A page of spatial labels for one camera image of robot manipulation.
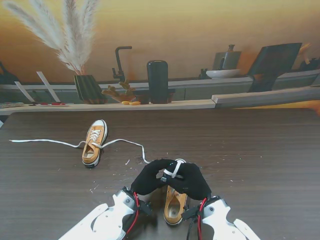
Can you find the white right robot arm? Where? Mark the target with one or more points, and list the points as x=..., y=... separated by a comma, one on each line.
x=220, y=217

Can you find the black cylindrical canister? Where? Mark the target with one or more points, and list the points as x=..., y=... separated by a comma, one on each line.
x=157, y=80

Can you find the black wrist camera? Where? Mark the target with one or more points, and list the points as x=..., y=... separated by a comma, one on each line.
x=190, y=213
x=145, y=207

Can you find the black kitchen faucet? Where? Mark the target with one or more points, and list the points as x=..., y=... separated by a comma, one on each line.
x=118, y=62

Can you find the light wooden shelf plank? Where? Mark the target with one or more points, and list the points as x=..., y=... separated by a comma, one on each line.
x=150, y=106

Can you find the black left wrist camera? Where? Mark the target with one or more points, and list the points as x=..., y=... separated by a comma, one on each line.
x=145, y=207

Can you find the short white slanted slat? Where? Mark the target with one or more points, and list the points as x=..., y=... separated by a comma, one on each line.
x=23, y=91

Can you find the grey metal kettle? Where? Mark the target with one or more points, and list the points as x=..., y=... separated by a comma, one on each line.
x=228, y=60

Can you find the dark ribbed vase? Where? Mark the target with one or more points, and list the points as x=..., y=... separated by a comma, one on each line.
x=87, y=90

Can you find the grey shelf plank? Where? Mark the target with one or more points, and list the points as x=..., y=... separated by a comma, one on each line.
x=262, y=98

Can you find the yellow sneaker with spread lace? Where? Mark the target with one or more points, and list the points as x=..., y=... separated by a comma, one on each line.
x=91, y=156

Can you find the dark slanted board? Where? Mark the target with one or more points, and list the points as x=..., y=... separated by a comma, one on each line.
x=275, y=57

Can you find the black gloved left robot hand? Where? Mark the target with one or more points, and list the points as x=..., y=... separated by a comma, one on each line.
x=147, y=177

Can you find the white bowl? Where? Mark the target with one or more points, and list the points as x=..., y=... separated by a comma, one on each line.
x=222, y=73

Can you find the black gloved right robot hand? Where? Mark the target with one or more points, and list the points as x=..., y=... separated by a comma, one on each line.
x=195, y=182

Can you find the orange fruit pieces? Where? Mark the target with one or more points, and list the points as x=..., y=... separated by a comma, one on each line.
x=132, y=102

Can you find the long white spread shoelace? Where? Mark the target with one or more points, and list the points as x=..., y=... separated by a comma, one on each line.
x=50, y=141

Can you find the white pampas grass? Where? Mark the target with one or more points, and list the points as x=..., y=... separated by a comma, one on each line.
x=75, y=50

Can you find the long white slanted slat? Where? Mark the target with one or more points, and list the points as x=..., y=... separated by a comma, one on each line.
x=47, y=86

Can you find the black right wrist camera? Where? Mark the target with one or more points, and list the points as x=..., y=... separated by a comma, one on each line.
x=190, y=213

